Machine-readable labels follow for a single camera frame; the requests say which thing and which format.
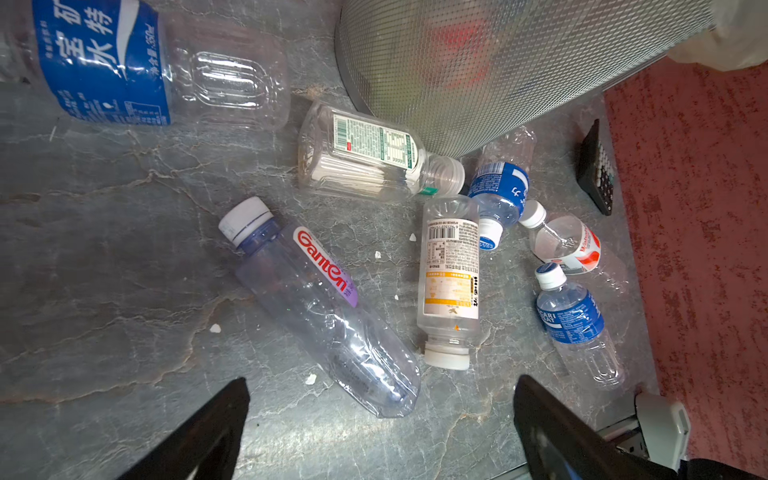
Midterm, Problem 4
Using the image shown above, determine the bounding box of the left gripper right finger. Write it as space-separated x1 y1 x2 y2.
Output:
513 375 655 479

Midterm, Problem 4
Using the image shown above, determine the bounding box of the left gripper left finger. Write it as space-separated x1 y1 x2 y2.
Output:
120 377 250 479

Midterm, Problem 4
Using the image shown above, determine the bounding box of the Pocari blue label bottle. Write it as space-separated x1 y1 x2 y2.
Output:
535 262 625 390

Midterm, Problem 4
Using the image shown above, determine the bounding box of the purple Ganten bottle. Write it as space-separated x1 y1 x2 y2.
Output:
218 197 421 418

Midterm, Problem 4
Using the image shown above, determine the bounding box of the orange label clear bottle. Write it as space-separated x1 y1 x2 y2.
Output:
417 195 480 371

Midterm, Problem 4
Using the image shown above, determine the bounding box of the Wahaha red white bottle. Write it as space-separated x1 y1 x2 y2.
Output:
518 200 629 293

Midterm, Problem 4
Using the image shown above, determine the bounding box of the blue label bottle by bin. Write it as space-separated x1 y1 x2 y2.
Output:
468 125 537 251

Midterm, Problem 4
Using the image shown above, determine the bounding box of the grey mesh waste bin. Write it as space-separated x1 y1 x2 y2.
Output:
335 0 713 156

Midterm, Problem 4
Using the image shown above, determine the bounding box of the clear plastic bin liner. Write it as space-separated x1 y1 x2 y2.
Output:
667 0 767 72

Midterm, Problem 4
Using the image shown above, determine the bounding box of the black calculator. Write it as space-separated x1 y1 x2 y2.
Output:
576 119 614 216

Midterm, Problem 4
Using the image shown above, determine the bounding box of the blue label bottle far left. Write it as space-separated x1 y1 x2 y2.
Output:
1 1 290 131

